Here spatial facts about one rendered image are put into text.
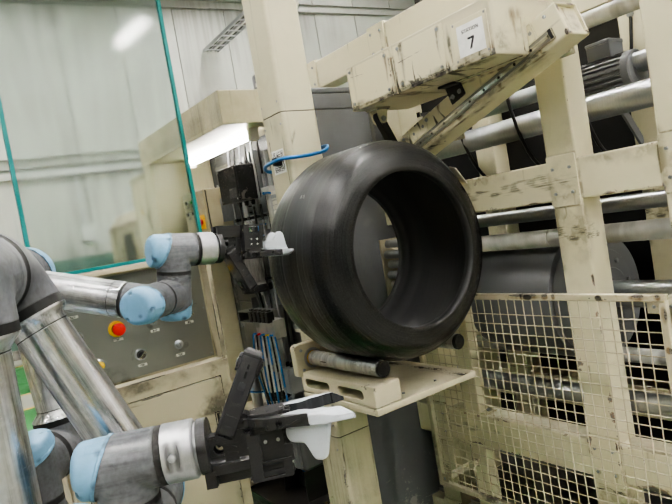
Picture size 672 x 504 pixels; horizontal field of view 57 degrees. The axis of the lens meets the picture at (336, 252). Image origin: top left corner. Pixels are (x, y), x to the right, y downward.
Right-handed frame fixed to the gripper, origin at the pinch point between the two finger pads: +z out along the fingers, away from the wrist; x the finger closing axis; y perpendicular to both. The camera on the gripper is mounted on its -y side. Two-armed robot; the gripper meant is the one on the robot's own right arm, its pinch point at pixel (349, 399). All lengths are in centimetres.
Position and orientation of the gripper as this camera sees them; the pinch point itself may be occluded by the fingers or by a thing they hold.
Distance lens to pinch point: 83.3
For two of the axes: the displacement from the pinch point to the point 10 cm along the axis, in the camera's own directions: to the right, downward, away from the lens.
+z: 9.8, -1.7, 1.0
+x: 0.8, -1.0, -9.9
